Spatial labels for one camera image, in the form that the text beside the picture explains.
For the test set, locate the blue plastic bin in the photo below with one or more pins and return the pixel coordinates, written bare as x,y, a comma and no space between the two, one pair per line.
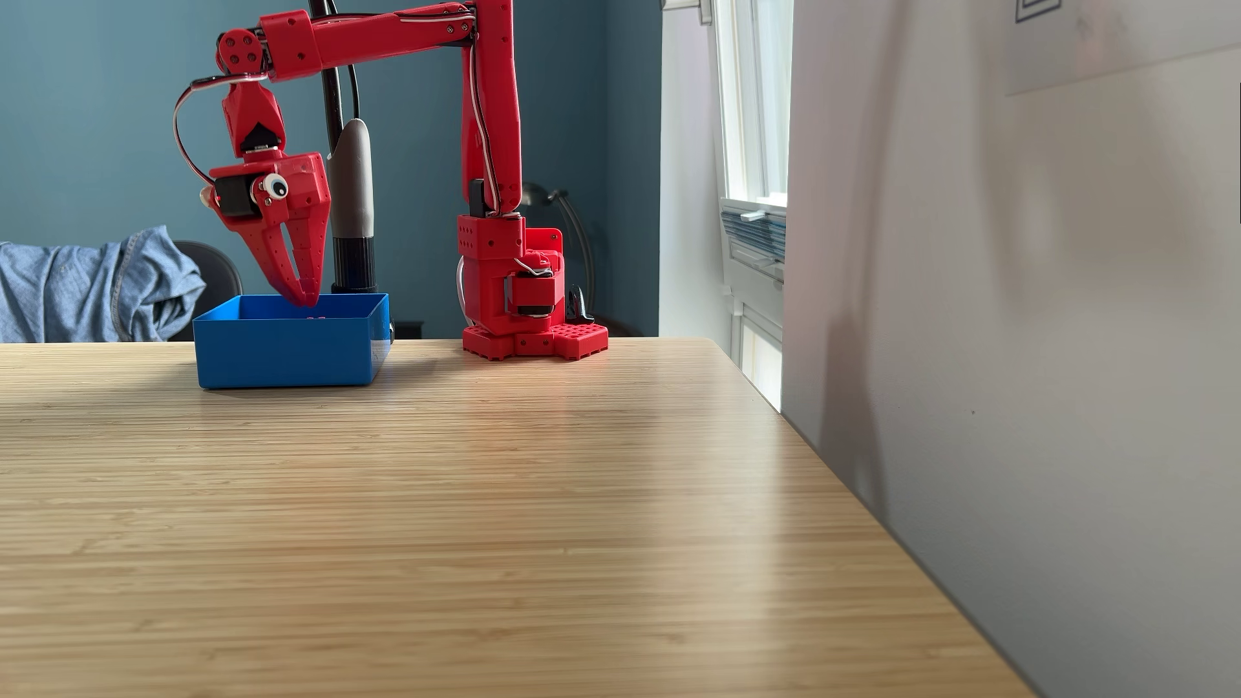
281,354

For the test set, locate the grey black gooseneck stand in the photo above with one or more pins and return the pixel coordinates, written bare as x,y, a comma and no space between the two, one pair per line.
353,194

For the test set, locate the black chair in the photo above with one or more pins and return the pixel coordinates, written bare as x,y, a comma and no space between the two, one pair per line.
218,276

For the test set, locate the small black box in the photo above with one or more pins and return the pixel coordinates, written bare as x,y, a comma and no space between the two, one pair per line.
407,331

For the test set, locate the blue denim cloth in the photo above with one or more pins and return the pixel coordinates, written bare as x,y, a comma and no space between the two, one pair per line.
87,291

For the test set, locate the white window sill heater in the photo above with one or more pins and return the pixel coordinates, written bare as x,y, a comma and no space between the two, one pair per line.
756,281

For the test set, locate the white paper sheet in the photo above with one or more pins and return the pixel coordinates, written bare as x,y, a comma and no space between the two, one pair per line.
1125,39

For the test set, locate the white window frame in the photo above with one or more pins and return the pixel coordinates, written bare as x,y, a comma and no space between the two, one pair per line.
746,97

